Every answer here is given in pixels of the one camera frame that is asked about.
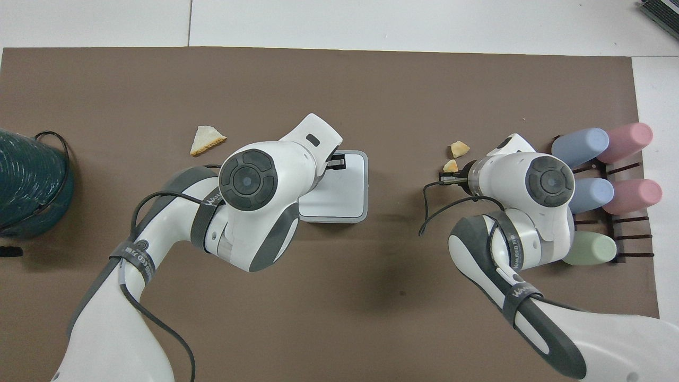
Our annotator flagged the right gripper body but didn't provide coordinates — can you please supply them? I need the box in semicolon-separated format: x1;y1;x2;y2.
454;161;473;193

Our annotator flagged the white bin with grey rim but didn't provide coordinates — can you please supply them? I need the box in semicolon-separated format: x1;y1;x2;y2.
297;150;369;224

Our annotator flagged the blue cup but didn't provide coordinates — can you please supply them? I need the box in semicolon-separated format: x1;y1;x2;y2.
551;127;610;168
569;177;615;214

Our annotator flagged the green cup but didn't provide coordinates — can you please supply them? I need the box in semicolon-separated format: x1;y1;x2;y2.
561;231;618;266

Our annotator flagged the pink cup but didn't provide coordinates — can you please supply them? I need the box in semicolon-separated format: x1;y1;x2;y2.
596;122;654;164
602;179;663;216

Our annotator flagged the dark brown cup rack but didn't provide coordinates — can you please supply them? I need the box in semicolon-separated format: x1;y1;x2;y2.
551;135;656;264

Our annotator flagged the dark ribbed device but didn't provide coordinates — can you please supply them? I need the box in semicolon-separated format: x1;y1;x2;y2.
638;0;679;28

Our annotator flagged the triangular bread slice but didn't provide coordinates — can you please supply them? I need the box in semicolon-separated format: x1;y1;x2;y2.
190;125;228;157

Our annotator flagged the dark green woven basket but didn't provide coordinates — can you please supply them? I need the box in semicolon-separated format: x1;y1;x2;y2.
0;128;75;239

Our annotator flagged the black cable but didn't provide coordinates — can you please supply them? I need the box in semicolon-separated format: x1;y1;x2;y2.
119;164;196;382
419;178;506;237

